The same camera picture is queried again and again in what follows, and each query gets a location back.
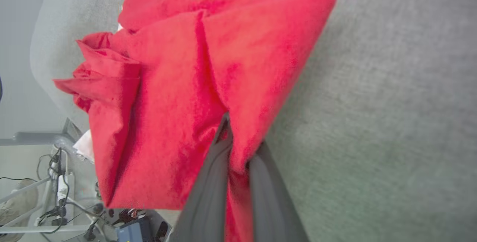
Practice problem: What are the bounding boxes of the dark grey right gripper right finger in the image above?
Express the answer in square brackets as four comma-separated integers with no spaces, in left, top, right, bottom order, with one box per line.
[247,142,310,242]

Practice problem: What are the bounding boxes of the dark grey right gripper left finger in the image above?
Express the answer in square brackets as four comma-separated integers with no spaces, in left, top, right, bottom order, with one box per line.
[170,113,234,242]

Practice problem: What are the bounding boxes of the red and white garment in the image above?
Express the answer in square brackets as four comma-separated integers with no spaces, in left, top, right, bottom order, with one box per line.
[53,0,339,242]

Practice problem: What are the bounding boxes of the black plug adapter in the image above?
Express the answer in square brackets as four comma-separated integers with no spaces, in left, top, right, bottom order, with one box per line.
[155,221,169,242]

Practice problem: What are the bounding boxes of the blue grey box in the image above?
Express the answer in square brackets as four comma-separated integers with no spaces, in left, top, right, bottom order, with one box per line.
[116,218,154,242]

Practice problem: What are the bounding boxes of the grey fabric sofa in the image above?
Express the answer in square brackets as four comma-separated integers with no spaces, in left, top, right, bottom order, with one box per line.
[30,0,477,242]

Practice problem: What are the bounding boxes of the beige fuzzy object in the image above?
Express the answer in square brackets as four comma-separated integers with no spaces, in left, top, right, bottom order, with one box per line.
[0,179,39,242]

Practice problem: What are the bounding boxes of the white power strip with cables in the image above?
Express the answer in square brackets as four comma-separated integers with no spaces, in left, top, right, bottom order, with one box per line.
[0,147,112,242]

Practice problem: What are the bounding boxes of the grey metal frame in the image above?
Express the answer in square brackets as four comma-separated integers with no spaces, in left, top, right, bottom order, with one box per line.
[0,117,101,242]

